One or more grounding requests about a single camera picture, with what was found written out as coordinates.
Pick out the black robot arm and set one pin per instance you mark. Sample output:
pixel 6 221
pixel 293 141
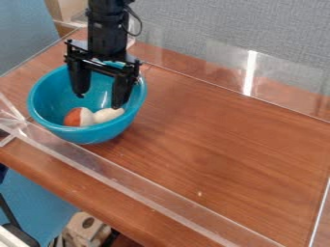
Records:
pixel 104 53

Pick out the clear acrylic barrier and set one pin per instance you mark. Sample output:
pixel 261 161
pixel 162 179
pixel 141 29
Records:
pixel 148 211
pixel 255 74

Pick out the blue bowl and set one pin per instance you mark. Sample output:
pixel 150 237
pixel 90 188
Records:
pixel 52 99

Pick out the front clear acrylic barrier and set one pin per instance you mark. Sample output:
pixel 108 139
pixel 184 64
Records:
pixel 148 211

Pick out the clear acrylic corner bracket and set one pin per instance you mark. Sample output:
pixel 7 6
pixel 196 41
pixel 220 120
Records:
pixel 77 24

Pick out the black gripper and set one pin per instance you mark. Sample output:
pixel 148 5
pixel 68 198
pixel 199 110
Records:
pixel 121 65

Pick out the white block under table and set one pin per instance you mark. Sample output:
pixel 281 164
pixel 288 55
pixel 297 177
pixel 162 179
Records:
pixel 85 231

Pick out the toy mushroom red cap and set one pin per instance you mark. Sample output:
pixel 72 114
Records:
pixel 84 117

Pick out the back clear acrylic barrier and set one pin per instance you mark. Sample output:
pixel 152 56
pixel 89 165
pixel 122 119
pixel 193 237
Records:
pixel 255 74

